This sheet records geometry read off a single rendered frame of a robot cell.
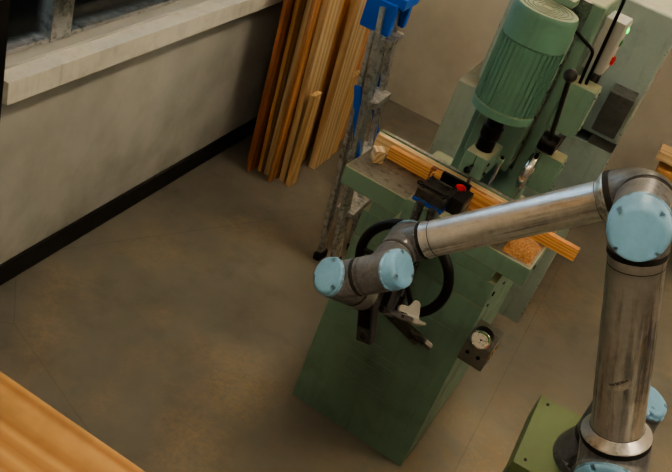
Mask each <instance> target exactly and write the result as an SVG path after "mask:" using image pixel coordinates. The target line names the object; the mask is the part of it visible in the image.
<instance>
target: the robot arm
mask: <svg viewBox="0 0 672 472"><path fill-rule="evenodd" d="M605 220H606V235H607V248H606V253H607V262H606V272H605V282H604V292H603V302H602V312H601V322H600V332H599V342H598V352H597V362H596V372H595V382H594V392H593V400H592V402H591V404H590V405H589V407H588V408H587V410H586V411H585V413H584V414H583V416H582V417H581V419H580V420H579V422H578V423H577V425H575V426H573V427H572V428H570V429H568V430H566V431H564V432H563V433H562V434H561V435H560V436H559V437H558V438H557V440H556V441H555V443H554V445H553V458H554V461H555V463H556V465H557V467H558V469H559V470H560V472H648V471H649V464H650V456H651V449H652V442H653V434H654V432H655V430H656V428H657V426H658V425H659V424H660V422H661V421H663V419H664V416H665V415H666V412H667V405H666V402H665V400H664V399H663V397H662V396H661V394H660V393H659V392H658V391H657V390H656V389H655V388H653V387H652V386H651V385H650V384H651V376H652V369H653V362H654V354H655V347H656V340H657V332H658V325H659V318H660V310H661V303H662V296H663V288H664V281H665V274H666V266H667V261H668V260H669V255H670V248H671V241H672V183H671V182H670V181H669V180H668V179H667V178H666V177H665V176H664V175H662V174H660V173H658V172H656V171H654V170H650V169H646V168H639V167H623V168H616V169H611V170H607V171H603V172H601V174H600V176H599V177H598V179H597V180H596V181H592V182H588V183H584V184H580V185H576V186H571V187H567V188H563V189H559V190H555V191H551V192H546V193H542V194H538V195H534V196H530V197H526V198H521V199H517V200H513V201H509V202H505V203H501V204H496V205H492V206H488V207H484V208H480V209H476V210H471V211H467V212H463V213H459V214H455V215H451V216H446V217H442V218H438V219H434V220H430V221H421V222H417V221H414V220H403V221H401V222H399V223H397V224H396V225H395V226H393V227H392V228H391V230H390V231H389V233H388V235H387V236H386V237H385V239H384V240H383V241H382V243H381V244H380V245H379V246H378V247H377V248H376V250H375V251H374V252H373V253H372V254H370V255H365V256H360V257H356V258H351V259H346V260H341V259H339V258H338V257H327V258H325V259H323V260H322V261H321V262H320V263H319V264H318V265H317V267H316V269H315V271H314V276H313V282H314V286H315V288H316V290H317V291H318V292H319V293H320V294H322V295H323V296H324V297H327V298H331V299H333V300H336V301H338V302H340V303H343V304H345V305H347V306H349V307H352V308H354V309H356V310H358V319H357V333H356V340H357V341H360V342H362V343H365V344H367V345H372V344H374V343H375V341H376V328H377V315H378V313H380V314H383V315H386V316H388V317H392V316H394V317H396V318H398V319H400V320H403V321H406V322H408V323H411V324H413V325H416V326H418V327H419V326H424V325H426V323H425V322H423V321H420V320H419V315H420V306H421V304H420V302H419V301H417V300H415V301H413V302H412V303H411V304H410V305H409V306H406V305H399V306H398V309H397V311H396V310H395V306H396V303H397V302H398V299H399V297H400V296H401V297H403V294H404V291H405V288H406V287H408V286H409V285H410V284H411V282H412V280H413V276H414V266H413V264H414V263H415V262H417V261H422V260H427V259H431V258H434V257H436V256H441V255H446V254H450V253H455V252H460V251H464V250H469V249H474V248H478V247H483V246H488V245H492V244H497V243H502V242H506V241H511V240H516V239H520V238H525V237H530V236H534V235H539V234H544V233H549V232H553V231H558V230H563V229H567V228H572V227H577V226H581V225H586V224H591V223H595V222H600V221H605ZM401 312H404V313H406V314H407V315H406V314H404V313H401Z"/></svg>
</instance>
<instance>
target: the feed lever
mask: <svg viewBox="0 0 672 472"><path fill-rule="evenodd" d="M577 77H578V74H577V71H576V70H574V69H572V68H570V69H567V70H565V72H564V73H563V78H564V80H565V85H564V88H563V91H562V94H561V97H560V101H559V104H558V107H557V110H556V113H555V117H554V120H553V123H552V126H551V129H550V132H549V131H545V132H544V133H543V135H542V136H541V138H540V140H539V142H538V144H537V146H536V147H537V149H538V150H540V151H542V152H544V153H546V154H548V155H550V156H551V155H553V154H554V152H555V151H556V149H557V147H558V146H559V144H560V141H561V137H559V136H557V135H555V131H556V127H557V124H558V121H559V118H560V115H561V112H562V109H563V106H564V103H565V100H566V97H567V94H568V91H569V87H570V84H571V83H572V82H574V81H575V80H576V79H577Z"/></svg>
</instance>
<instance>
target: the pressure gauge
mask: <svg viewBox="0 0 672 472"><path fill-rule="evenodd" d="M480 339H482V340H483V341H480ZM470 340H471V343H472V344H473V346H474V347H475V348H476V349H478V350H479V349H480V350H486V349H488V348H490V346H491V344H492V343H493V341H494V334H493V332H492V331H491V330H490V329H489V328H488V327H485V326H479V327H477V328H476V329H475V330H474V331H473V332H472V333H471V335H470ZM485 341H488V342H485Z"/></svg>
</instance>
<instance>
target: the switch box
mask: <svg viewBox="0 0 672 472"><path fill-rule="evenodd" d="M616 13H617V11H614V12H612V13H611V14H610V15H609V16H607V17H606V19H605V21H604V23H603V25H602V27H601V29H600V31H599V33H598V35H597V37H596V39H595V41H594V43H593V45H592V47H593V48H594V56H593V58H592V61H591V63H590V65H589V68H588V70H591V67H592V65H593V63H594V61H595V59H596V56H597V54H598V52H599V50H600V48H601V46H602V43H603V41H604V39H605V37H606V35H607V32H608V30H609V28H610V26H611V24H612V21H613V19H614V17H615V15H616ZM632 22H633V19H632V18H630V17H628V16H626V15H624V14H621V13H620V15H619V17H618V20H617V22H616V24H615V26H614V28H613V30H612V33H611V35H610V37H609V39H608V41H607V43H606V46H605V48H604V50H603V52H602V54H601V57H600V59H599V61H598V63H597V65H596V67H595V70H594V73H596V74H598V75H601V74H603V73H604V72H605V71H606V70H607V69H608V68H609V66H610V64H609V63H610V61H611V59H612V57H614V56H615V55H616V53H617V51H618V49H619V47H618V45H619V43H620V42H621V40H622V39H624V37H625V36H626V34H625V32H626V30H627V28H628V27H629V28H630V26H631V24H632ZM624 35H625V36H624ZM623 36H624V37H623ZM622 37H623V38H622ZM617 48H618V49H617ZM616 49H617V50H616ZM590 53H591V51H589V53H588V55H587V57H586V59H585V61H584V63H583V65H582V67H583V68H585V65H586V63H587V61H588V58H589V56H590ZM607 67H608V68H607ZM606 68H607V69H606Z"/></svg>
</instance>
